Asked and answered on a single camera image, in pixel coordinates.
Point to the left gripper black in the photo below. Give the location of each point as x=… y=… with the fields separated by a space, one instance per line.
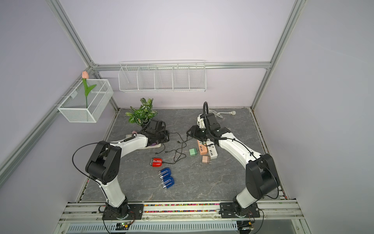
x=166 y=139

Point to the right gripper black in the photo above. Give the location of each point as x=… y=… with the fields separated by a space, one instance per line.
x=194 y=132

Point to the green charger cube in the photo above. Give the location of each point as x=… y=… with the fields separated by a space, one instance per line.
x=193 y=152

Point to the red electric shaver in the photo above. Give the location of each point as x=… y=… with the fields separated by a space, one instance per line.
x=156 y=162

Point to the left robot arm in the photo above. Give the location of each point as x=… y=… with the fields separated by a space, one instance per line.
x=104 y=163

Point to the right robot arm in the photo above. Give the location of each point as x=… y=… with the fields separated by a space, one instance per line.
x=261 y=176

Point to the cream hand-shaped holder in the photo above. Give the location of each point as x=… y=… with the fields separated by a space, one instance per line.
x=143 y=148

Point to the orange power strip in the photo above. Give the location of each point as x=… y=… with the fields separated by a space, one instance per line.
x=202 y=148

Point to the potted green plant black vase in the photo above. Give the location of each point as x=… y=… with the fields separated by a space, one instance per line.
x=143 y=114

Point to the white power strip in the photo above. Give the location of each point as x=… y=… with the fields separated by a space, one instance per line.
x=212 y=151

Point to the pink charger cube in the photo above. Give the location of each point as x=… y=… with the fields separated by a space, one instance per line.
x=205 y=159

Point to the pink artificial tulip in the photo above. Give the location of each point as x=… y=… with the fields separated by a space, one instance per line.
x=87 y=88

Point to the long white wire shelf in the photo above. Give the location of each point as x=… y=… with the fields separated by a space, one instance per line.
x=162 y=76

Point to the white wire basket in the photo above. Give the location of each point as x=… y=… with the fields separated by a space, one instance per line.
x=73 y=107

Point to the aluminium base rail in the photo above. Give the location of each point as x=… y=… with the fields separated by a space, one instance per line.
x=181 y=211

